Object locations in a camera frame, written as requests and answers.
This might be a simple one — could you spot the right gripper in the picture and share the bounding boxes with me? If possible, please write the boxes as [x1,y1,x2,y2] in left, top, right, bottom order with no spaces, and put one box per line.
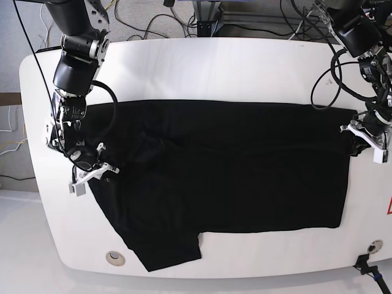
[67,142,119,186]

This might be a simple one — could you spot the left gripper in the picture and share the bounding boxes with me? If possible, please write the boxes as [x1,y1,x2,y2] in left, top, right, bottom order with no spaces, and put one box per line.
[340,110,391,157]

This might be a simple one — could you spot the black T-shirt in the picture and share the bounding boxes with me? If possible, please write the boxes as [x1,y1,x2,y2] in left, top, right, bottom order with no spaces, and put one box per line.
[88,100,355,272]

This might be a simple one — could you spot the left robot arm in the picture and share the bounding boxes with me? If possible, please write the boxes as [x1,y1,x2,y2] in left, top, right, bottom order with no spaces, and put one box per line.
[314,1,391,164]

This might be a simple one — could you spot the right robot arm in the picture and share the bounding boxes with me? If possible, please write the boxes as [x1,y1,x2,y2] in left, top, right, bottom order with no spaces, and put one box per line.
[44,1,119,190]

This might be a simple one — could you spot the red warning sticker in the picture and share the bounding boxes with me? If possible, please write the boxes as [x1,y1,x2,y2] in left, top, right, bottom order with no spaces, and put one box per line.
[387,198,392,215]

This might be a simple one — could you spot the left table grommet hole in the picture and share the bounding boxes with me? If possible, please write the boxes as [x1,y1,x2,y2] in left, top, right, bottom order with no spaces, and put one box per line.
[105,251,126,266]

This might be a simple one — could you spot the table grommet hole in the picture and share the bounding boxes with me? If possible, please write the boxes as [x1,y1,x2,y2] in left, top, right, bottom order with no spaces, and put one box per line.
[105,251,126,266]
[367,239,383,254]

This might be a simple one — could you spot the right table grommet hole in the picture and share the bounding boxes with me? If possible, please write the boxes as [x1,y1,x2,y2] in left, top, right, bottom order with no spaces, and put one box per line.
[367,239,383,254]

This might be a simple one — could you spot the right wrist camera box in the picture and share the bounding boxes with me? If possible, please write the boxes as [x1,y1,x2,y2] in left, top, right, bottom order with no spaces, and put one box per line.
[69,182,86,197]

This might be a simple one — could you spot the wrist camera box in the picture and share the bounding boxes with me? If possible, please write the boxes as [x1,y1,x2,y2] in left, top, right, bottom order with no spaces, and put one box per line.
[69,182,86,197]
[373,148,388,164]

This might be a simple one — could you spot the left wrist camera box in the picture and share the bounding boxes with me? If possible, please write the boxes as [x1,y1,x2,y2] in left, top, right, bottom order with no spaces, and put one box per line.
[373,148,388,164]

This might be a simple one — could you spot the white cable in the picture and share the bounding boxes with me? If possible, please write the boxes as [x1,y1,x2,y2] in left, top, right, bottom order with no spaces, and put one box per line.
[0,105,22,133]

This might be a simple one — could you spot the black clamp with cable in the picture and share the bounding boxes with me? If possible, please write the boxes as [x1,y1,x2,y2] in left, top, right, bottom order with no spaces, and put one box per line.
[353,254,391,294]

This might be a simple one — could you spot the black frame base block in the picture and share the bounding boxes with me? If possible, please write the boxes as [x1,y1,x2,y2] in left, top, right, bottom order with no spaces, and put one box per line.
[197,21,219,38]

